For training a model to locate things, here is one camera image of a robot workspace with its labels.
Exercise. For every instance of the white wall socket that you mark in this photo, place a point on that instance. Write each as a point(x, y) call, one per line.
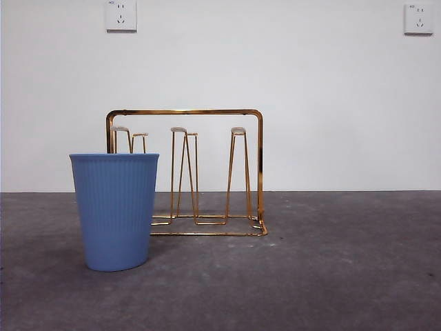
point(121, 17)
point(419, 20)

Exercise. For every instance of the blue ribbed plastic cup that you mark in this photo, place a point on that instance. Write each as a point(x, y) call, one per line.
point(114, 213)

